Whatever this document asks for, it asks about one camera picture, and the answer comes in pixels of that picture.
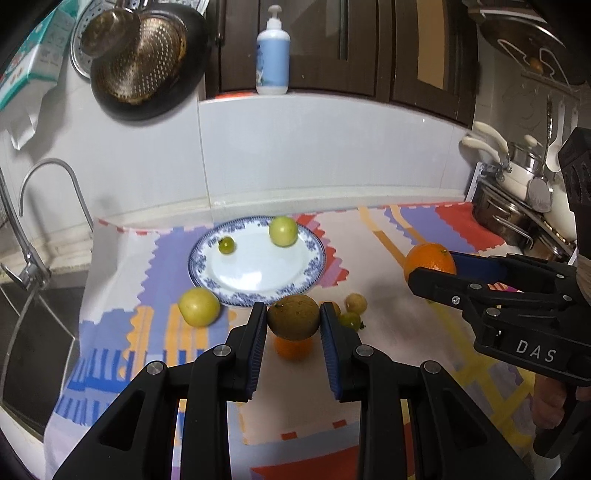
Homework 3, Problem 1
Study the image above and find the dark round hanging kitchenware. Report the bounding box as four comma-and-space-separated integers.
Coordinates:
478, 0, 578, 84

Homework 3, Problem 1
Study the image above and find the steel sink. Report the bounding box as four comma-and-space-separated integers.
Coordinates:
0, 272, 88, 437

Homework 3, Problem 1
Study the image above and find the colourful patterned table cloth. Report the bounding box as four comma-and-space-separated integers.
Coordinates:
46, 203, 591, 480

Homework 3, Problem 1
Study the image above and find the perforated steel steamer plate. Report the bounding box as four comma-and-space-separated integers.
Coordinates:
69, 0, 116, 79

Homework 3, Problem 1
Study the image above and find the steel pot lid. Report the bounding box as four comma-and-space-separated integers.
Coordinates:
508, 135, 552, 178

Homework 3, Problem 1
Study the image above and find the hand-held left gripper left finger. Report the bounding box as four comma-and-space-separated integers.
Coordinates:
52, 301, 267, 480

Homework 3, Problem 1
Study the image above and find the white tissue sheet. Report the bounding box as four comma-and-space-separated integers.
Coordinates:
4, 85, 56, 151

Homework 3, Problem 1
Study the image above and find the small orange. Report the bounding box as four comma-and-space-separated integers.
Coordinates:
274, 336, 314, 361

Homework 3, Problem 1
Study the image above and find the golden metal colander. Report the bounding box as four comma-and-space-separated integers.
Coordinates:
95, 16, 188, 102

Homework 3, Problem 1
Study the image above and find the large orange with stem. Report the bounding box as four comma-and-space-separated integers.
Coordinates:
403, 243, 457, 284

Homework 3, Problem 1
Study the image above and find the steel spatula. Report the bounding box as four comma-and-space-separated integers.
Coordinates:
529, 178, 553, 213

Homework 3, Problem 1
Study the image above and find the olive green round fruit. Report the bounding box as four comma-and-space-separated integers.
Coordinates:
267, 295, 321, 341

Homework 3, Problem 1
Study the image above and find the blue white soap pump bottle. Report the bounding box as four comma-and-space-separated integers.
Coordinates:
256, 4, 291, 96

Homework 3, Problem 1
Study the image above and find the white rack panel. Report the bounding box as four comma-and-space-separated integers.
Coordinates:
468, 161, 486, 204

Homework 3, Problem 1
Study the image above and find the steel kitchen faucet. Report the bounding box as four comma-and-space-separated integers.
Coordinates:
0, 171, 51, 289

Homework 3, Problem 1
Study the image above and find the white pot with cream handles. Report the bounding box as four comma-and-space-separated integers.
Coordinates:
459, 121, 555, 204

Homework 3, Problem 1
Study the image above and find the person's right hand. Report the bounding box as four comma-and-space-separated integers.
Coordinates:
533, 376, 568, 431

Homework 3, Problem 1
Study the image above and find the steel hanging spoon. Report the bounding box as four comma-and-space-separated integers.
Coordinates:
545, 95, 556, 162

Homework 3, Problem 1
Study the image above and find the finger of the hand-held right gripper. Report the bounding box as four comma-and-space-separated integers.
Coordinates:
407, 267, 579, 325
449, 250, 579, 292

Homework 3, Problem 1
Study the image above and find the black frying pan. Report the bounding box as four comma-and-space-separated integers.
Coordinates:
90, 0, 218, 121

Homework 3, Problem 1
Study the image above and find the teal white tissue box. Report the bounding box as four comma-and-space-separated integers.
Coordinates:
0, 7, 77, 112

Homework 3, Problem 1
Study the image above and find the steel pot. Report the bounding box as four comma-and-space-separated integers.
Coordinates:
473, 180, 536, 245
526, 217, 578, 264

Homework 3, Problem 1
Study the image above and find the dark wooden window frame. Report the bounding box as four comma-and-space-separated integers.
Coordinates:
205, 0, 478, 127

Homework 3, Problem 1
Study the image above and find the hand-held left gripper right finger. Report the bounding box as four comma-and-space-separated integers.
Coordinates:
320, 302, 539, 480

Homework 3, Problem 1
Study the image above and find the blue rimmed white plate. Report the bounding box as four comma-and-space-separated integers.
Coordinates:
188, 215, 328, 308

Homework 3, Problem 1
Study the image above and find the pale green apple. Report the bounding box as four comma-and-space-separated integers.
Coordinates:
269, 216, 297, 247

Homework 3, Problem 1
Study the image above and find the yellow apple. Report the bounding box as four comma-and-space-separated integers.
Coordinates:
178, 288, 221, 328

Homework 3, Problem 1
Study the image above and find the curved steel water tap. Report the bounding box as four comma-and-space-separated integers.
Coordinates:
19, 158, 95, 232

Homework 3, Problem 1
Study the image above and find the white hanging spoon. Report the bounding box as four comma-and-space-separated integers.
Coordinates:
547, 102, 568, 169

